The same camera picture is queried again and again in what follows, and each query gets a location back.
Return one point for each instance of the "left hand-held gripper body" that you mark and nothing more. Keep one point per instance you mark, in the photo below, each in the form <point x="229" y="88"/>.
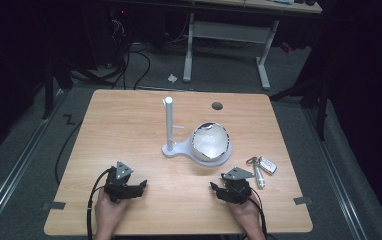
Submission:
<point x="119" y="188"/>

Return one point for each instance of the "white hook stand with dish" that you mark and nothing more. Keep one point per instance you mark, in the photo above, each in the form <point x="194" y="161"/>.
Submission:
<point x="169" y="133"/>

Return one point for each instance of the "crumpled white paper scrap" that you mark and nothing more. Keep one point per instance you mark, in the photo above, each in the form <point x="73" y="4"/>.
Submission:
<point x="172" y="78"/>

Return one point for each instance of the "white-legged wooden desk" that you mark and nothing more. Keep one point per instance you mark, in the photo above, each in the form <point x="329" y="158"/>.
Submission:
<point x="232" y="31"/>

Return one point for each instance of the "silver key fob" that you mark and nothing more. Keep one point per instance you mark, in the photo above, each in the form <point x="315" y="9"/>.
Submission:
<point x="267" y="165"/>

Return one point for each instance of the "black metal stand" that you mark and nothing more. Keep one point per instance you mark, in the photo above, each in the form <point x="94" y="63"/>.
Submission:
<point x="49" y="90"/>
<point x="312" y="96"/>

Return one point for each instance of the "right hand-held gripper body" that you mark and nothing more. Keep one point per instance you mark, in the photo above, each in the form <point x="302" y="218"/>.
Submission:
<point x="237" y="188"/>

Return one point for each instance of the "small red object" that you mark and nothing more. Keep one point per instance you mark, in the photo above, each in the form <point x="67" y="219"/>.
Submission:
<point x="286" y="47"/>

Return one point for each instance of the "person's right hand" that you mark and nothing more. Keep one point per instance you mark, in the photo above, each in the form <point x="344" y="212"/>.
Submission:
<point x="245" y="216"/>

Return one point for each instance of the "grey tape strip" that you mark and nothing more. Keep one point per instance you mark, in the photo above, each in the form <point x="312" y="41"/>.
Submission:
<point x="303" y="200"/>
<point x="54" y="205"/>

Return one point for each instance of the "person's left hand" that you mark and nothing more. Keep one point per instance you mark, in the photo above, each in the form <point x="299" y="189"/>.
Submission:
<point x="109" y="213"/>

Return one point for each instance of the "silver carabiner clip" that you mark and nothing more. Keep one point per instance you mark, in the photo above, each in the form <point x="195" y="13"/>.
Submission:
<point x="251" y="161"/>

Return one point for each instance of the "metal floor rail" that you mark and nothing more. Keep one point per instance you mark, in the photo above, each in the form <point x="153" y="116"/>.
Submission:
<point x="15" y="160"/>
<point x="335" y="173"/>

